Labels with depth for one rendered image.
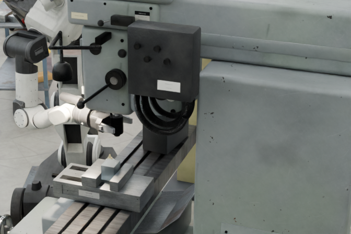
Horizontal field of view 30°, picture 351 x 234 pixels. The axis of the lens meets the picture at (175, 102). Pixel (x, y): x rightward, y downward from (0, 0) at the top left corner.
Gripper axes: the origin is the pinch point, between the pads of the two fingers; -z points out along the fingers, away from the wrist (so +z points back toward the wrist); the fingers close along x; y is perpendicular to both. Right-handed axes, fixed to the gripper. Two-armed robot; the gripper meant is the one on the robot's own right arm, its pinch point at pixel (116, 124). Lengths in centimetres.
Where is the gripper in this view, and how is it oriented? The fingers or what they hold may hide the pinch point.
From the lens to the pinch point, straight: 243.9
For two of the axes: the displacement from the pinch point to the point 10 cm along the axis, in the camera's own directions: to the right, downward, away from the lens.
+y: -0.2, 9.2, 3.8
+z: -8.3, -2.3, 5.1
